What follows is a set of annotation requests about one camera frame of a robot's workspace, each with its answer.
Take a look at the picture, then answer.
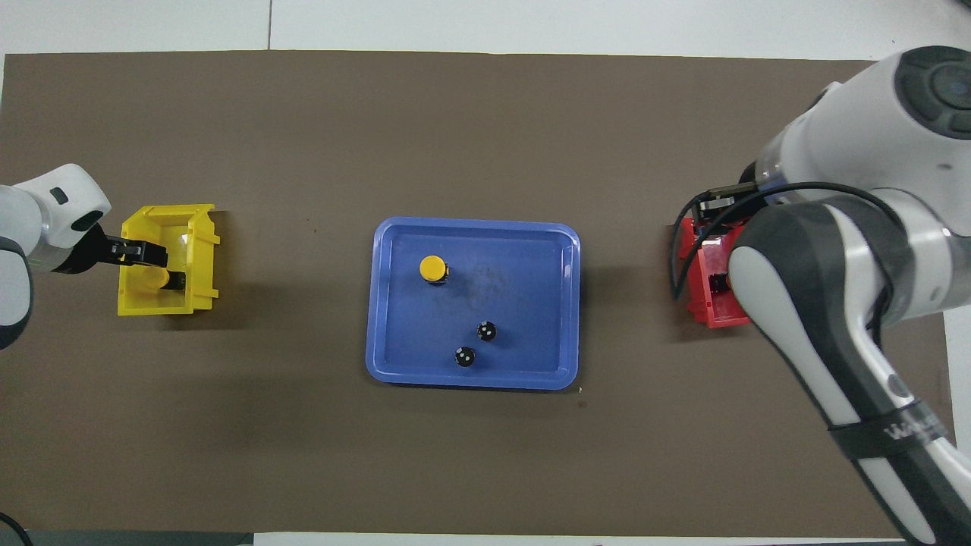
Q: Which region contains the red storage bin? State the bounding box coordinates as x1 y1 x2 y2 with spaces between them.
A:
671 216 756 329

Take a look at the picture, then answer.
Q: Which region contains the brown table mat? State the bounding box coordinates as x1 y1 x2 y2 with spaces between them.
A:
0 50 953 539

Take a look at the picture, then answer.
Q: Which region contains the blue plastic tray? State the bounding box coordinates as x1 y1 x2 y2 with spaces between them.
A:
365 216 582 391

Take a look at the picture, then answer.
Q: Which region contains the yellow storage bin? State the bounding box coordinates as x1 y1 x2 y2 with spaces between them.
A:
117 203 222 317

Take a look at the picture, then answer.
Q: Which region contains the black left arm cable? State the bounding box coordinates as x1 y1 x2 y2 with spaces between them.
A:
0 512 33 546

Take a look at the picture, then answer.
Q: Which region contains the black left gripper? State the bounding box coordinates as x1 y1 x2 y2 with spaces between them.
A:
57 224 170 275

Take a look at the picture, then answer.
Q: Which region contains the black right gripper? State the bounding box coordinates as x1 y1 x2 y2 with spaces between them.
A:
695 182 763 239

